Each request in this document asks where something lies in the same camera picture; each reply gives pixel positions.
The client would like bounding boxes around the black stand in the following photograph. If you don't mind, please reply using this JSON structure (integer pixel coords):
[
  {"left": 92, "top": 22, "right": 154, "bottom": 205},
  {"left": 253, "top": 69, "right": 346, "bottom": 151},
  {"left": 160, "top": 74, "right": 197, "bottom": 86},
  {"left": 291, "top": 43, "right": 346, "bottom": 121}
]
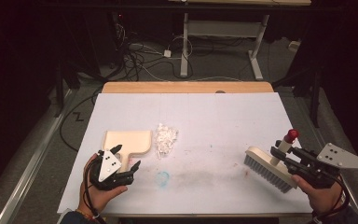
[
  {"left": 53, "top": 59, "right": 82, "bottom": 119},
  {"left": 272, "top": 66, "right": 324, "bottom": 129}
]

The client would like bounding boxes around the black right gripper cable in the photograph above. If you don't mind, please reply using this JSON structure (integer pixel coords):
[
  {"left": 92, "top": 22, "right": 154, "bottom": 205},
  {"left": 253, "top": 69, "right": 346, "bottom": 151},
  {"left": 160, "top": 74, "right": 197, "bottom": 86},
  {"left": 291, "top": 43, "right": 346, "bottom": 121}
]
[{"left": 310, "top": 174, "right": 351, "bottom": 219}]

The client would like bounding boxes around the black floor cable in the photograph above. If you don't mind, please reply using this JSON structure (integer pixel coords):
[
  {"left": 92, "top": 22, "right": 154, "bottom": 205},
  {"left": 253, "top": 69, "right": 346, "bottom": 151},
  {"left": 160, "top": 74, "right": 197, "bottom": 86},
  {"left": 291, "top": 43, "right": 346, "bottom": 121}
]
[{"left": 58, "top": 88, "right": 104, "bottom": 154}]

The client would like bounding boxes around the person's left hand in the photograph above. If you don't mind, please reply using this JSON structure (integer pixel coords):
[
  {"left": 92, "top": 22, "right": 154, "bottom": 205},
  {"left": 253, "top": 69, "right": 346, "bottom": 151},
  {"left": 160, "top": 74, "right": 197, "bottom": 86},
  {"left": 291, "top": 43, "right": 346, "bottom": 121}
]
[{"left": 77, "top": 153, "right": 129, "bottom": 216}]

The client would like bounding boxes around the white table cover sheet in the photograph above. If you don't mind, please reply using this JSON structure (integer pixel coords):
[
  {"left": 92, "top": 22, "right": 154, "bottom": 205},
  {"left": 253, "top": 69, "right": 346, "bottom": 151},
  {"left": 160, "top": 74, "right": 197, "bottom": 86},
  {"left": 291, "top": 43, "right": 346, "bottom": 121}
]
[{"left": 57, "top": 91, "right": 313, "bottom": 216}]

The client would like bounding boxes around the person's right hand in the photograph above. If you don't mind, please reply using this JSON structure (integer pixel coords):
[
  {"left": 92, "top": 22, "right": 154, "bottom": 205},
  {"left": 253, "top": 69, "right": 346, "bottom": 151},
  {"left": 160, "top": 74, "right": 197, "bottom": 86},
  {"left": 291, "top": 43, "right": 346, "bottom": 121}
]
[{"left": 291, "top": 174, "right": 345, "bottom": 216}]

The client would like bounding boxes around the white floor box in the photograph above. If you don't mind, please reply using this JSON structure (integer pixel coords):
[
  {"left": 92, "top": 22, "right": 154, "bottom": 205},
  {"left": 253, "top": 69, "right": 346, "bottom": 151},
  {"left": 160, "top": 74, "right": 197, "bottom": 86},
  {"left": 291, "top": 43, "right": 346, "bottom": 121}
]
[{"left": 287, "top": 40, "right": 302, "bottom": 53}]

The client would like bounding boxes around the white metal desk frame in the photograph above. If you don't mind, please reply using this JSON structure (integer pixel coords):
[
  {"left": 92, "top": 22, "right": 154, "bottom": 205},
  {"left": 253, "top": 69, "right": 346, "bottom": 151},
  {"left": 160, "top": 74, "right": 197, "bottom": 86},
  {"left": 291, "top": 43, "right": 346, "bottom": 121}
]
[{"left": 167, "top": 0, "right": 312, "bottom": 81}]

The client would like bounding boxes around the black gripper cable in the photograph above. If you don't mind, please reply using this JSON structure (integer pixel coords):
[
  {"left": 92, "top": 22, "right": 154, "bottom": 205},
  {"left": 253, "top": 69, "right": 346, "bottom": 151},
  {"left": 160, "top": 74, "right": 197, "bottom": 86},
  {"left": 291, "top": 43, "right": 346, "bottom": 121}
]
[
  {"left": 310, "top": 174, "right": 351, "bottom": 219},
  {"left": 83, "top": 160, "right": 107, "bottom": 224}
]

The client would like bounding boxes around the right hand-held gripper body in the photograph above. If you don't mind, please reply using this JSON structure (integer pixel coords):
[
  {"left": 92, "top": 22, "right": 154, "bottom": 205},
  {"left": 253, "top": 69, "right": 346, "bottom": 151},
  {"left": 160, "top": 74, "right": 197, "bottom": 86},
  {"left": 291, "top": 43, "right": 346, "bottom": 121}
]
[{"left": 287, "top": 142, "right": 358, "bottom": 190}]

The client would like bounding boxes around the beige cutting board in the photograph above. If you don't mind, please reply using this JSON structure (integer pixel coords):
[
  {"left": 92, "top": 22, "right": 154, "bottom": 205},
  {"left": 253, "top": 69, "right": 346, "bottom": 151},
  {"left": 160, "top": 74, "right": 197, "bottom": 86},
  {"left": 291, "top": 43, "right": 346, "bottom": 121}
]
[{"left": 102, "top": 130, "right": 154, "bottom": 174}]

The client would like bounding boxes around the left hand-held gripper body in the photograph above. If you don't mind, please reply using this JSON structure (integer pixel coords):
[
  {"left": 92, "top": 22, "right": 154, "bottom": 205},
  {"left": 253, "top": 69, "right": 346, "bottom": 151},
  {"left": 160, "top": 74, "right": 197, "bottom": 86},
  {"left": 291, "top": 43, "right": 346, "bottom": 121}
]
[{"left": 89, "top": 149, "right": 136, "bottom": 191}]

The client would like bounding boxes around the tangle of floor cables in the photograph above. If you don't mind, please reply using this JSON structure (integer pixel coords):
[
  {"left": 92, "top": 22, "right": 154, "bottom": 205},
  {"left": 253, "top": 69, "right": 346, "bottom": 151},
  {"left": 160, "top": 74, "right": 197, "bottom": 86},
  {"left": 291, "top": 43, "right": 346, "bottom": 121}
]
[{"left": 110, "top": 21, "right": 197, "bottom": 82}]

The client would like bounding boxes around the pile of white paper scraps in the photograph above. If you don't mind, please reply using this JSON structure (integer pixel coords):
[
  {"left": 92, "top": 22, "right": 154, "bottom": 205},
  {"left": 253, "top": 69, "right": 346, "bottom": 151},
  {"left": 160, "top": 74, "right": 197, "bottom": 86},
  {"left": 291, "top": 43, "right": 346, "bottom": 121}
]
[{"left": 153, "top": 122, "right": 180, "bottom": 160}]

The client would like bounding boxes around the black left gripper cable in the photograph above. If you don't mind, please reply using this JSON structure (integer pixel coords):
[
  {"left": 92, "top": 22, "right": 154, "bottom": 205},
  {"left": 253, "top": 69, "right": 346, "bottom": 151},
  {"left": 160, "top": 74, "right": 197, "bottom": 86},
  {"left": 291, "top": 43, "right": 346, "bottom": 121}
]
[{"left": 83, "top": 160, "right": 107, "bottom": 224}]

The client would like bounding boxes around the beige brush with red-capped handle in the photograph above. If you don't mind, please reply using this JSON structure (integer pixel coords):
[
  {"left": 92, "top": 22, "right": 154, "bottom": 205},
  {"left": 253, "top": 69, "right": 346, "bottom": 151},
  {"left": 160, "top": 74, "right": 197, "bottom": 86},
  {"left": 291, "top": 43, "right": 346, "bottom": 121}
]
[{"left": 243, "top": 128, "right": 301, "bottom": 194}]

